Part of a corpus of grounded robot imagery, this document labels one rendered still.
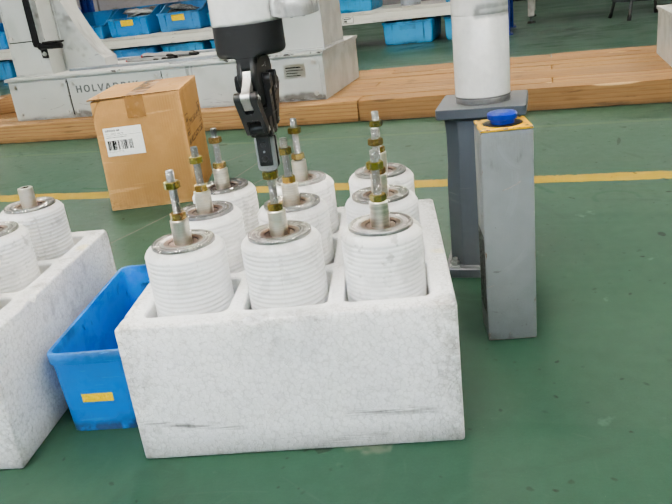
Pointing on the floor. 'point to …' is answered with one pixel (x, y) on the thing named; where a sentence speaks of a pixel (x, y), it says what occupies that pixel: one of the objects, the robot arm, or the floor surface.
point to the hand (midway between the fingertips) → (267, 152)
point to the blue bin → (99, 356)
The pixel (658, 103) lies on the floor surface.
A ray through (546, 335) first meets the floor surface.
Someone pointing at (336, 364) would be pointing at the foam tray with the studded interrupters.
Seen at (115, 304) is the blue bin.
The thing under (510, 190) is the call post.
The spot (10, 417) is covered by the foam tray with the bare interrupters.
